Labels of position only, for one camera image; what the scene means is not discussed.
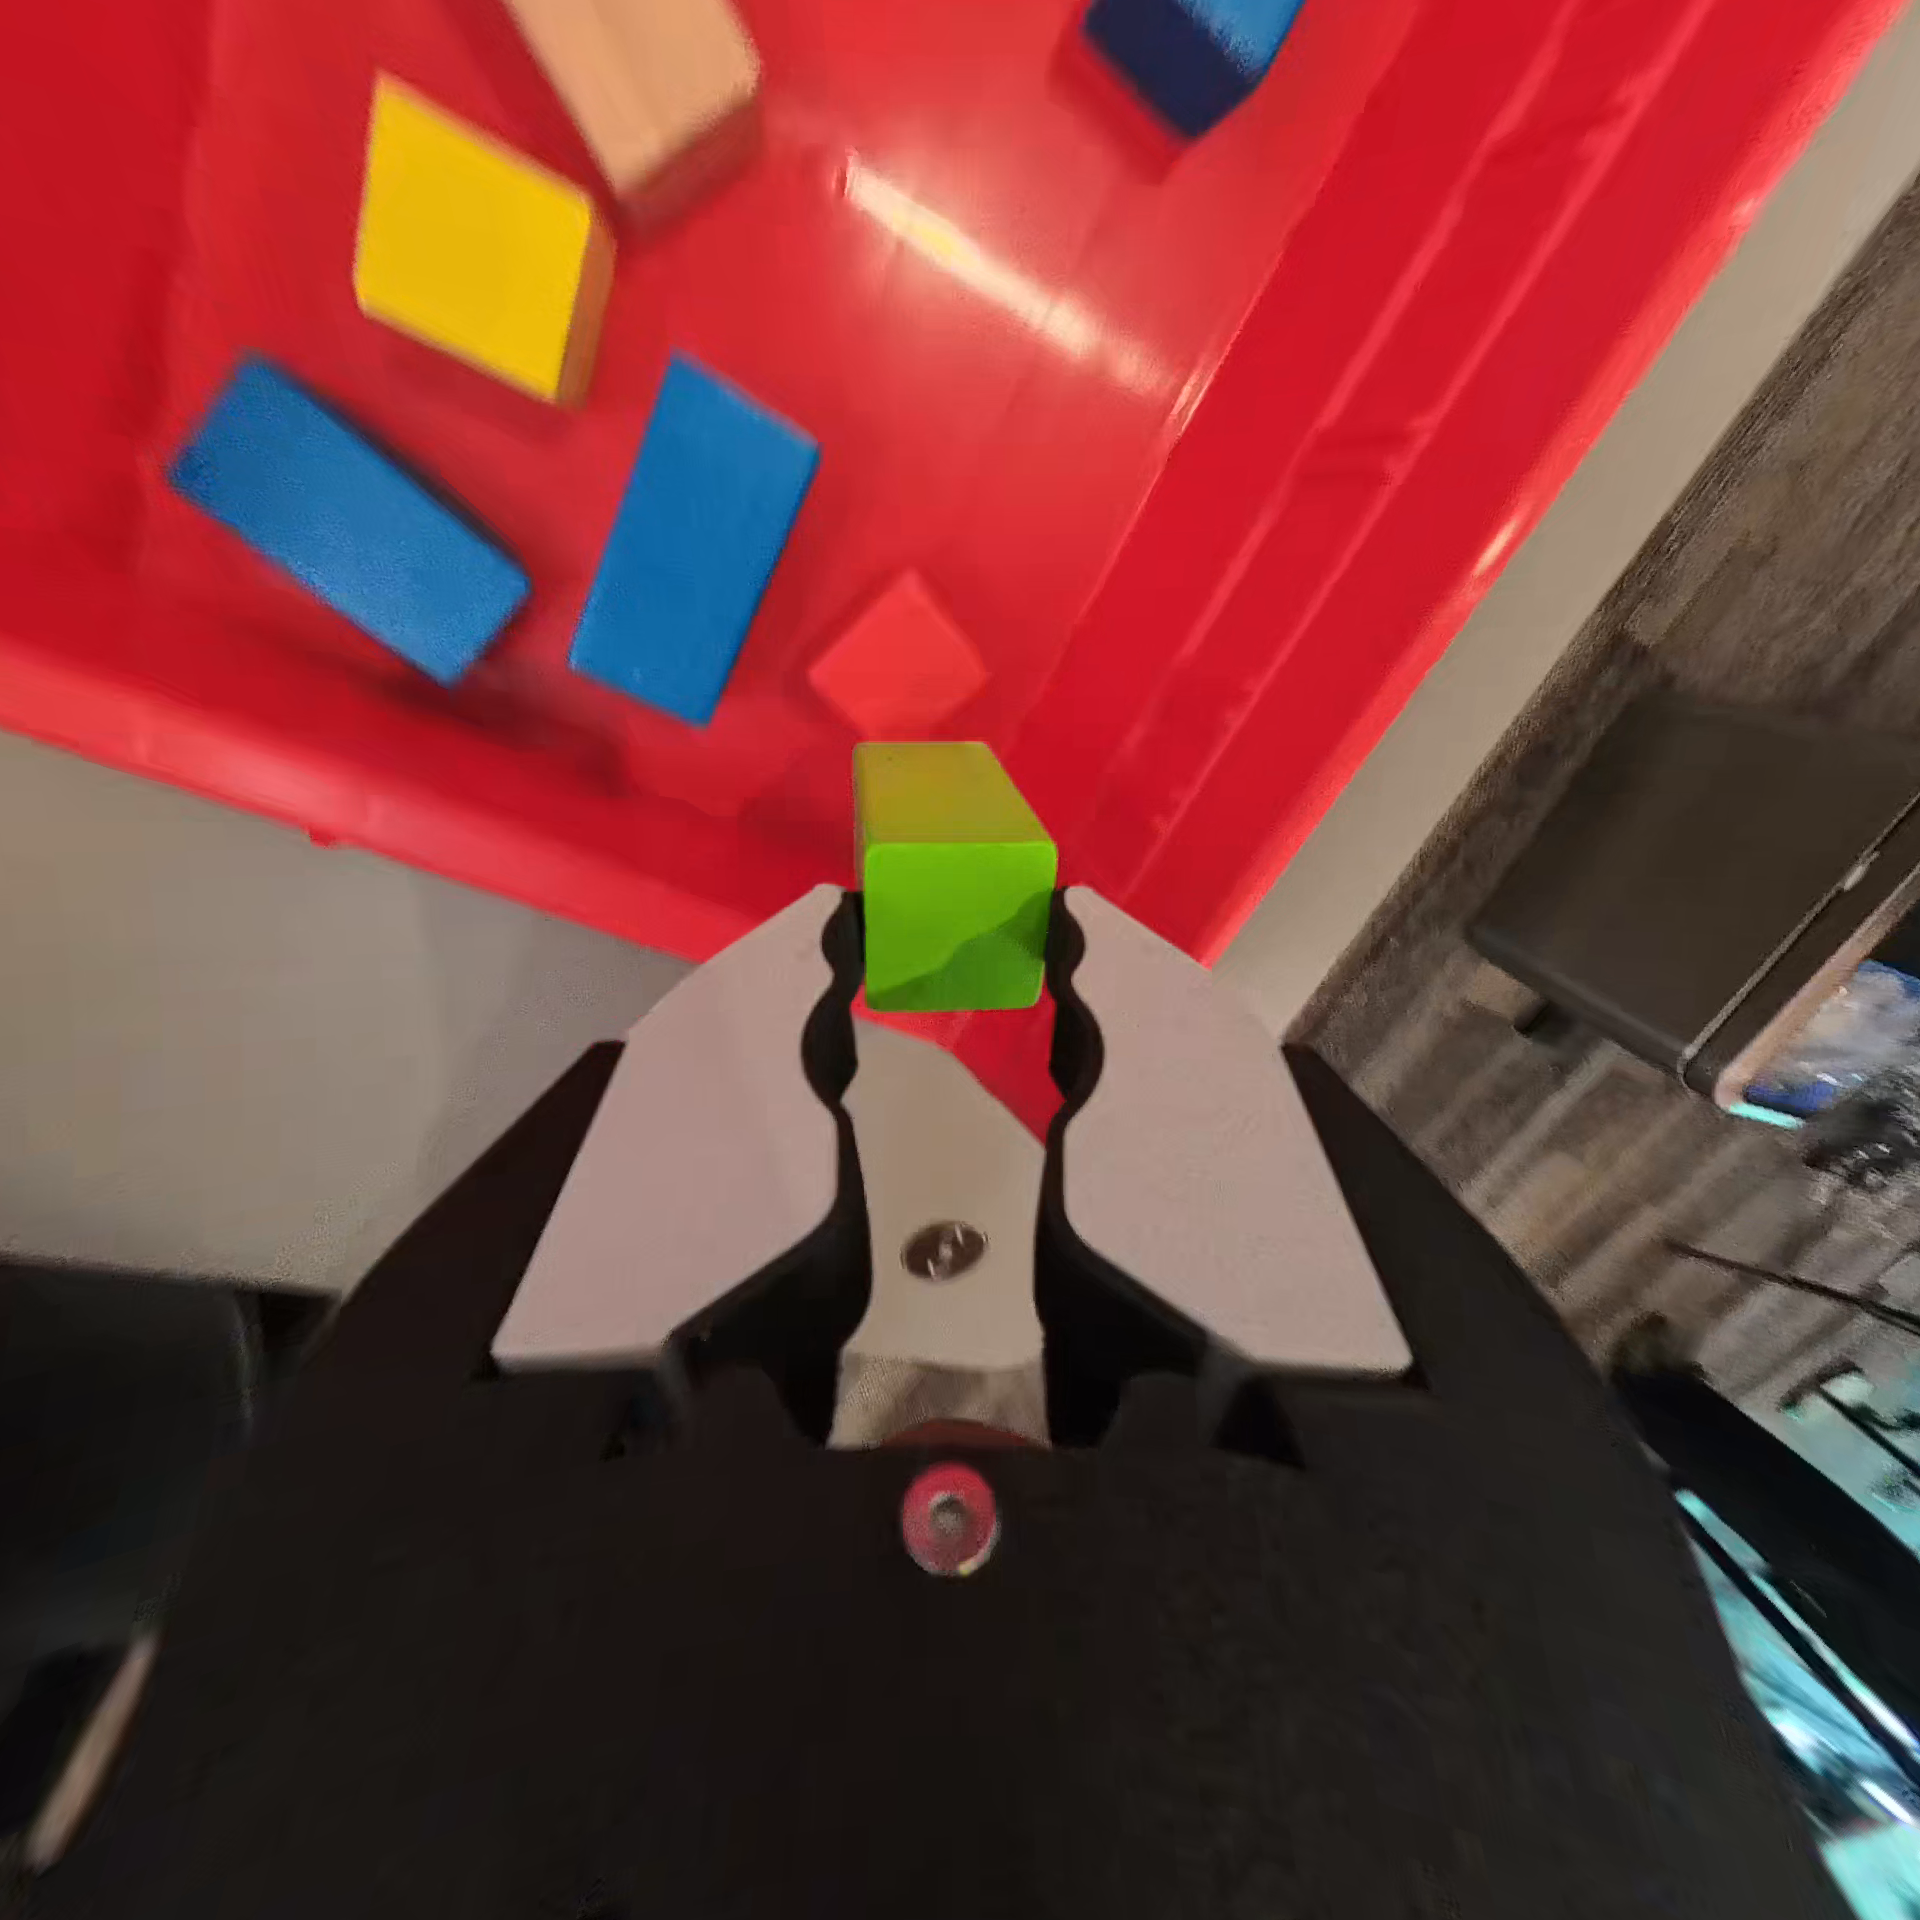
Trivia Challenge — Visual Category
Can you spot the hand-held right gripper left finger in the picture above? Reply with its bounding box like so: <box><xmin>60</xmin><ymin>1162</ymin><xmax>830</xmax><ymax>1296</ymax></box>
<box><xmin>488</xmin><ymin>889</ymin><xmax>872</xmax><ymax>1388</ymax></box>

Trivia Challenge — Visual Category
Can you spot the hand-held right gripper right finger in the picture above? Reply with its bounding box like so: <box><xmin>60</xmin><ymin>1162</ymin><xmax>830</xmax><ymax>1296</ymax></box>
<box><xmin>1035</xmin><ymin>889</ymin><xmax>1412</xmax><ymax>1388</ymax></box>

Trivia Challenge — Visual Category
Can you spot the green wooden block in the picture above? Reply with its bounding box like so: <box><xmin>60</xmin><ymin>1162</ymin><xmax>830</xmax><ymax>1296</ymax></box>
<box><xmin>852</xmin><ymin>738</ymin><xmax>1064</xmax><ymax>1019</ymax></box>

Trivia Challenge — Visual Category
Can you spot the pile of coloured wooden blocks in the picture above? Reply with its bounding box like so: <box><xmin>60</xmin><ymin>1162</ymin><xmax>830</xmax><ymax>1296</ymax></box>
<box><xmin>162</xmin><ymin>0</ymin><xmax>1311</xmax><ymax>740</ymax></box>

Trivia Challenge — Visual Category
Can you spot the red plastic bin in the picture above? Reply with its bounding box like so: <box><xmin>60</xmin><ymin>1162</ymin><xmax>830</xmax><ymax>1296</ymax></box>
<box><xmin>0</xmin><ymin>0</ymin><xmax>1920</xmax><ymax>1137</ymax></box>

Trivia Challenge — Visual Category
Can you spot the grey desk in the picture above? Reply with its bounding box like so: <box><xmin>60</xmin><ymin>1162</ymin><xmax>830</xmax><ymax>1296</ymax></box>
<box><xmin>0</xmin><ymin>122</ymin><xmax>1920</xmax><ymax>1449</ymax></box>

